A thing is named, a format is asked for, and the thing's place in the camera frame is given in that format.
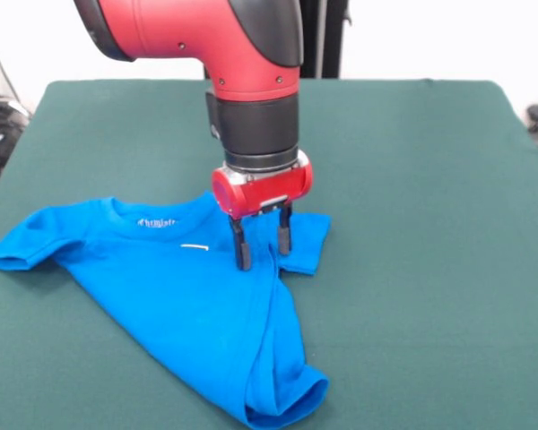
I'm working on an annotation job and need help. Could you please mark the grey cable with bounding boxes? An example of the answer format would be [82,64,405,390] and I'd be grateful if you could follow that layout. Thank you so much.
[0,38,32,120]

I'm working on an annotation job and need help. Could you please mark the blue laundry item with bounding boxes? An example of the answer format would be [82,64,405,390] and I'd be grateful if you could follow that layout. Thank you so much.
[0,191,332,430]

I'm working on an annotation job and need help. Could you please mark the dark green table cloth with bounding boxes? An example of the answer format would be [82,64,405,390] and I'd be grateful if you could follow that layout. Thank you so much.
[0,78,538,430]

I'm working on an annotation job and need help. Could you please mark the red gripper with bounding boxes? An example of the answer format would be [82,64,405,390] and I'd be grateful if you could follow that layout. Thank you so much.
[211,150,315,271]

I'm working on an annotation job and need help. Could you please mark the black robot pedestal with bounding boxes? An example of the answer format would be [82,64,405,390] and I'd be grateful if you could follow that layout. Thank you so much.
[299,0,351,80]

